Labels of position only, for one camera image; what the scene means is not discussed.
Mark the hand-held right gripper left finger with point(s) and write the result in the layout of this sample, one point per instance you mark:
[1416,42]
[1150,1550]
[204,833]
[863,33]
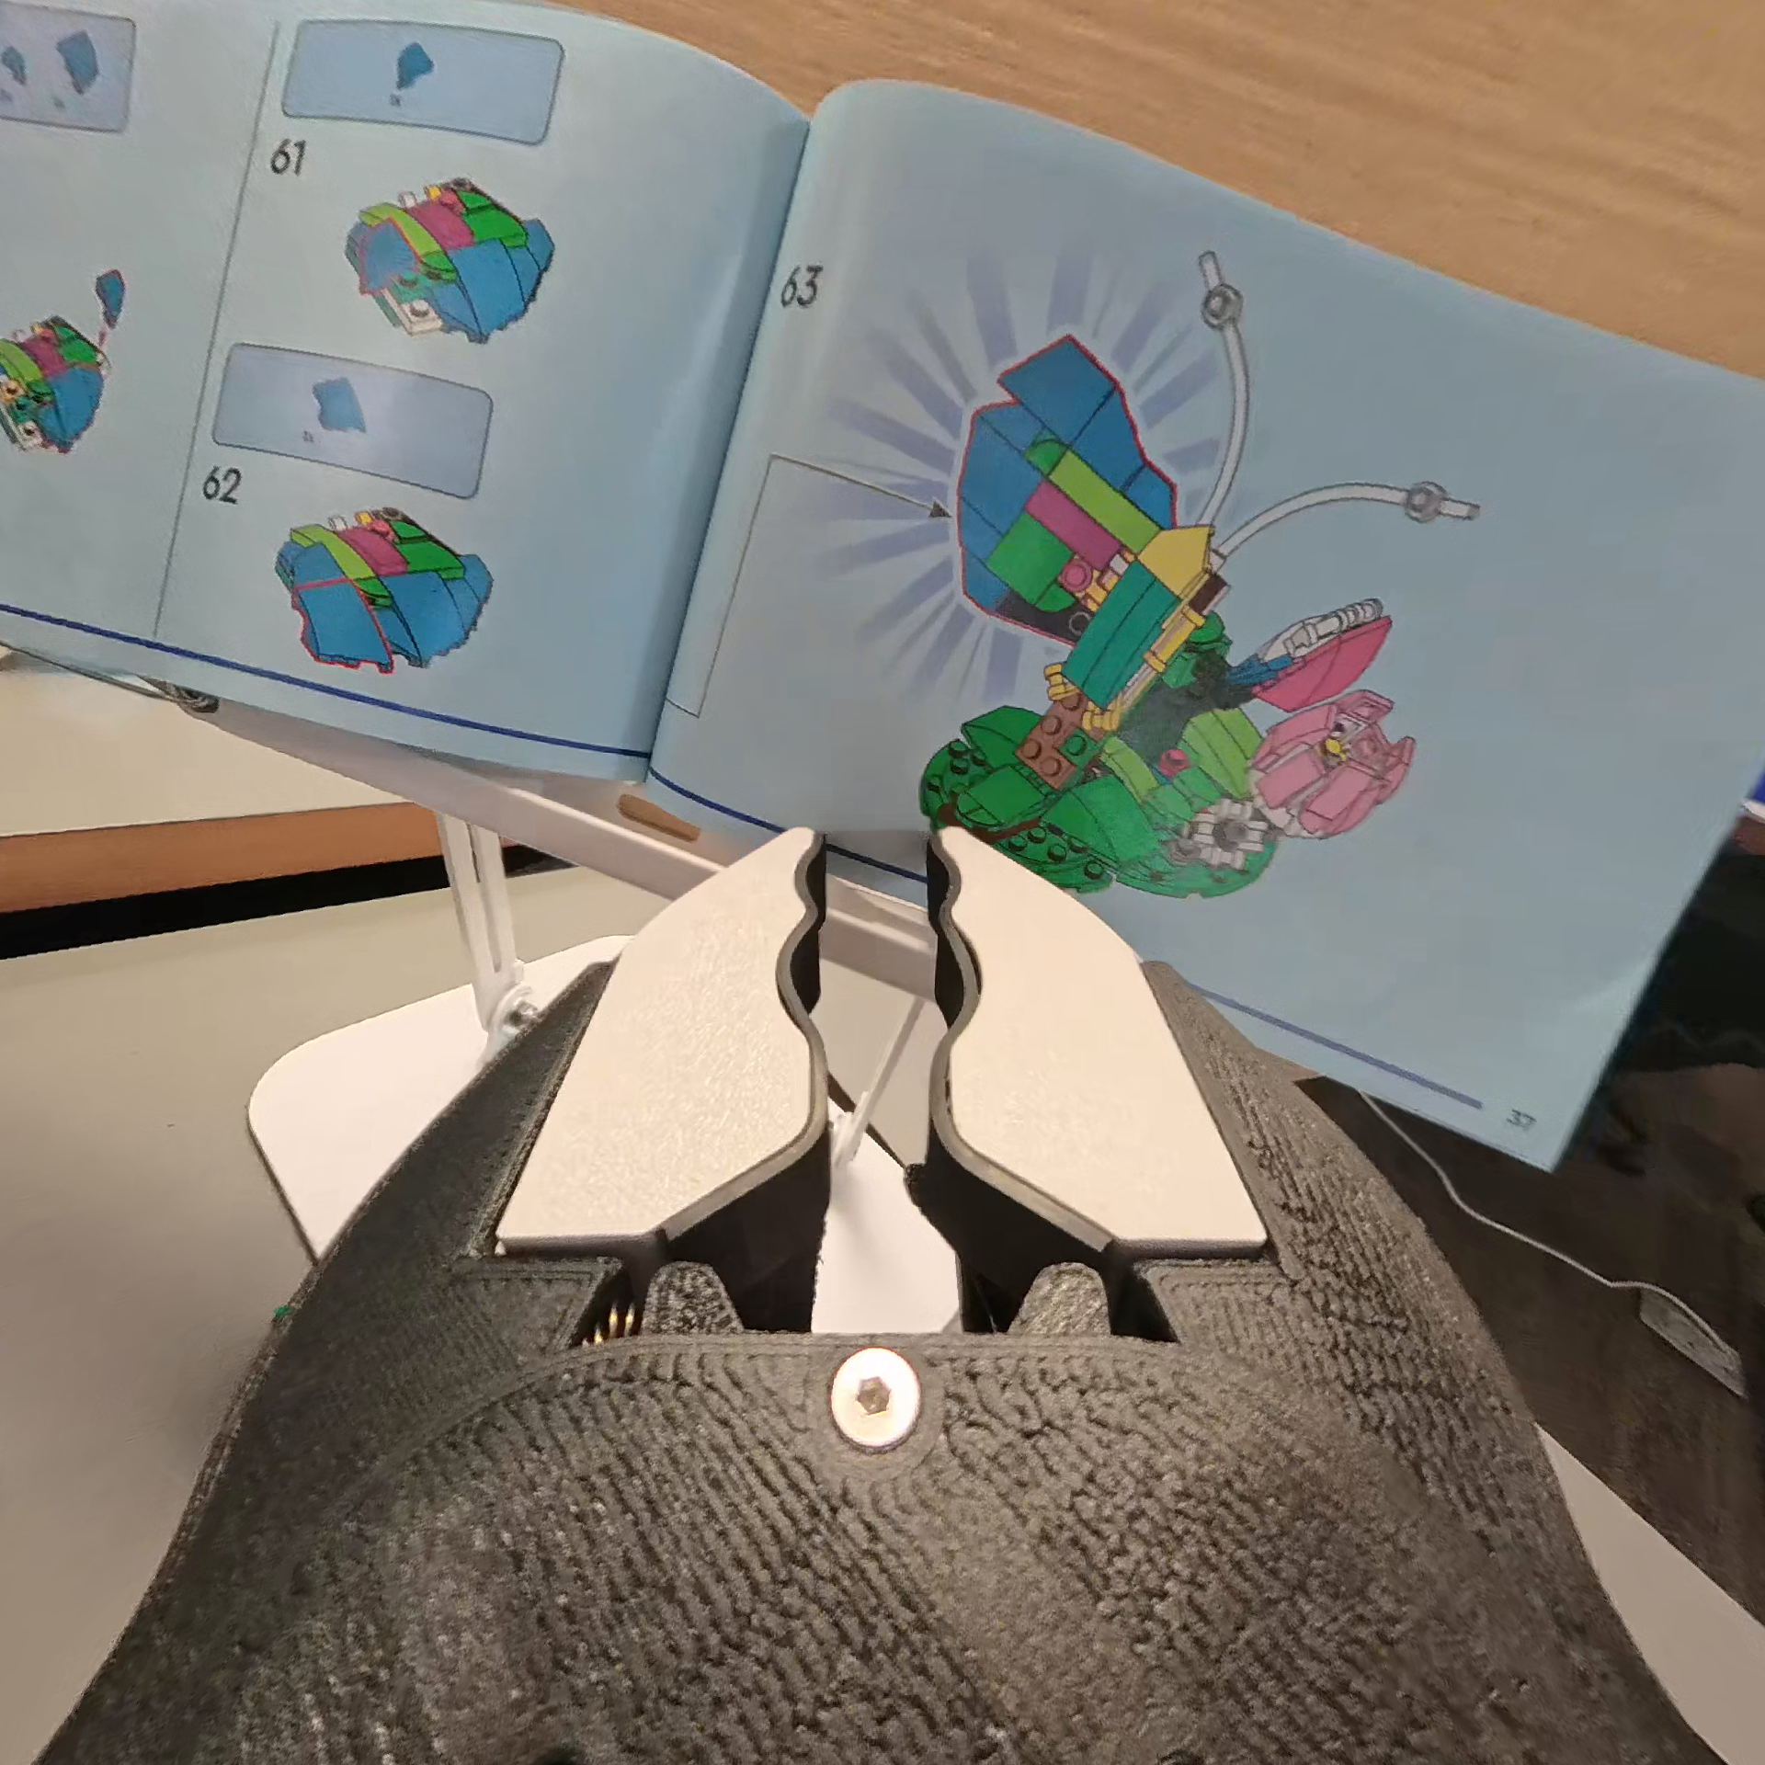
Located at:
[663,1048]

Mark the blue panel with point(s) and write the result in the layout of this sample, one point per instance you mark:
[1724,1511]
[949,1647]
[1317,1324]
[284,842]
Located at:
[1755,802]

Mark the light blue instruction booklet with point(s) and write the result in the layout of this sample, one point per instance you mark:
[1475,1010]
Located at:
[965,276]

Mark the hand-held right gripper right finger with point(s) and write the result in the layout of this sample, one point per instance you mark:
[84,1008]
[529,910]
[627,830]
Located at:
[1089,1076]

